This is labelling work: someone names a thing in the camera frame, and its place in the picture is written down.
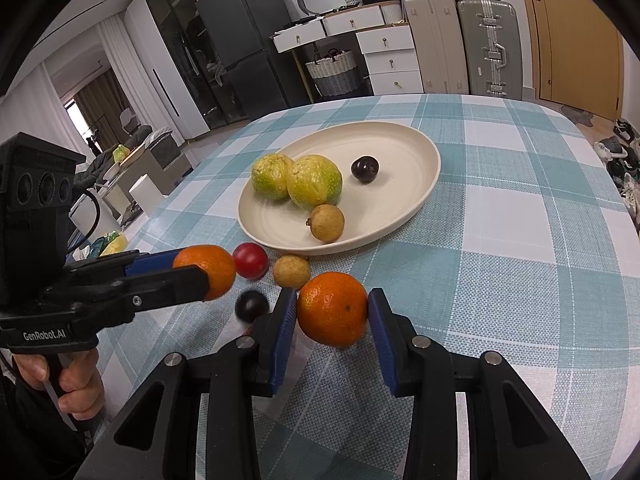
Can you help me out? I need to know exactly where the dark purple plum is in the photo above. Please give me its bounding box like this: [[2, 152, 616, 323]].
[[350, 156, 380, 182], [235, 290, 271, 323]]

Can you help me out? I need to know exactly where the grey door mat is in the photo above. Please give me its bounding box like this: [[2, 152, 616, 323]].
[[560, 105, 593, 126]]

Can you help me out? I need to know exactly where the wide white sheer curtain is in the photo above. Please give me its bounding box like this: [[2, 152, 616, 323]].
[[0, 57, 96, 161]]

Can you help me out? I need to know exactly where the glass door wardrobe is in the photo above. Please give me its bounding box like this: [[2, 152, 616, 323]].
[[137, 0, 251, 128]]

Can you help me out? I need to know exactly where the person's left hand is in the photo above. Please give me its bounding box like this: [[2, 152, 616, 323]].
[[14, 347, 107, 421]]

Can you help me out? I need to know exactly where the silver suitcase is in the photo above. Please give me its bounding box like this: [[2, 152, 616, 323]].
[[456, 0, 523, 101]]

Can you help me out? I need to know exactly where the grey sofa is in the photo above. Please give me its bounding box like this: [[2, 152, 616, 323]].
[[75, 127, 177, 191]]

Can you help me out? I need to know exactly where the red tomato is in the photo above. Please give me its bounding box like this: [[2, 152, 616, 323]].
[[232, 242, 269, 281]]

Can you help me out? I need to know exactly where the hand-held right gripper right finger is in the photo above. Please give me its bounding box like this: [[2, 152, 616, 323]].
[[367, 287, 593, 480]]

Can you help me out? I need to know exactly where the low grey cabinet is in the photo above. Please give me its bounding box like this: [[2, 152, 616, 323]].
[[102, 147, 193, 216]]

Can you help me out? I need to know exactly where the large orange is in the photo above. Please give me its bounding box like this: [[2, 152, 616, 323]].
[[296, 271, 370, 348]]

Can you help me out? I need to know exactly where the white office chair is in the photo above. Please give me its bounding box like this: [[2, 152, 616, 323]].
[[119, 110, 144, 143]]

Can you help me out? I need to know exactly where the beige suitcase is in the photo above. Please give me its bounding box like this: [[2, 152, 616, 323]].
[[402, 0, 469, 95]]

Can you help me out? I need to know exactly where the pile of shoes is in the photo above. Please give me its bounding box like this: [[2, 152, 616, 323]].
[[592, 117, 640, 211]]

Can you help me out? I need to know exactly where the dark grey fridge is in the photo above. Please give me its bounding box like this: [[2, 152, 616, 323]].
[[194, 0, 308, 123]]

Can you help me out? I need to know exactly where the small orange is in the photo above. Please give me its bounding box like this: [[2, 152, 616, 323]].
[[171, 244, 237, 302]]

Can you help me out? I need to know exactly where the white wardrobe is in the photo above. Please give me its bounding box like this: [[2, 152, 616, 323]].
[[124, 0, 211, 138]]

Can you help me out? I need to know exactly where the white drawer dresser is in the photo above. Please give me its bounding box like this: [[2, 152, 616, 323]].
[[270, 1, 425, 106]]

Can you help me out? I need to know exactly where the large green yellow citrus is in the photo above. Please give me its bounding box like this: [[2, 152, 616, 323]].
[[286, 154, 344, 211]]

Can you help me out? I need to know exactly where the woven laundry basket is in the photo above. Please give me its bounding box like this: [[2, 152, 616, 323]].
[[305, 47, 362, 100]]

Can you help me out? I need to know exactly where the wooden door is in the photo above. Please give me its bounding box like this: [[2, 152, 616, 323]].
[[515, 0, 626, 122]]

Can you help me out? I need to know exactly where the brown longan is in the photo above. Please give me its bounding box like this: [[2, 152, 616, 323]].
[[306, 204, 346, 242], [272, 254, 311, 291]]

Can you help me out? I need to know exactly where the cream round plate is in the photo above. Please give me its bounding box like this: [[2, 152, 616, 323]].
[[237, 121, 442, 256]]

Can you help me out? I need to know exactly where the small green yellow citrus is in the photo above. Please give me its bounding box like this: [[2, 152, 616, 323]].
[[251, 153, 296, 202]]

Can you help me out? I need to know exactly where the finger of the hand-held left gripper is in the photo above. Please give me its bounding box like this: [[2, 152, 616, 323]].
[[65, 249, 188, 286], [42, 265, 211, 314]]

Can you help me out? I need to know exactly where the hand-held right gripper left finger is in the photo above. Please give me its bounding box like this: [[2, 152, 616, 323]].
[[75, 287, 298, 480]]

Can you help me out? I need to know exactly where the narrow white sheer curtain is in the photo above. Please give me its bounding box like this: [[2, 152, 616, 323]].
[[95, 12, 166, 136]]

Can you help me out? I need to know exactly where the brown curtain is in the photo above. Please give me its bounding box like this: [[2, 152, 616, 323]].
[[75, 67, 138, 153]]

